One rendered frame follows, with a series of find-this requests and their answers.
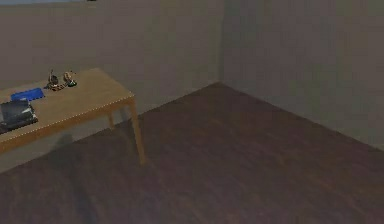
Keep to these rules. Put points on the light wooden table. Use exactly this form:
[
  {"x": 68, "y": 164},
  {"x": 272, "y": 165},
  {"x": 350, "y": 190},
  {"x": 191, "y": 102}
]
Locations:
[{"x": 86, "y": 100}]

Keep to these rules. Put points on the small brown figurine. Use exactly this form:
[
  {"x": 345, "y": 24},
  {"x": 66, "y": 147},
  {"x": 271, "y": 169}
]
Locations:
[{"x": 69, "y": 79}]

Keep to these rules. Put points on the small dark figurine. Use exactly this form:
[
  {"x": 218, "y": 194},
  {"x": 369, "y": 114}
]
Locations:
[{"x": 52, "y": 80}]

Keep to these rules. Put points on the blue flat book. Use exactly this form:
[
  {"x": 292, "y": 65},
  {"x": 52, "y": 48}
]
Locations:
[{"x": 28, "y": 94}]

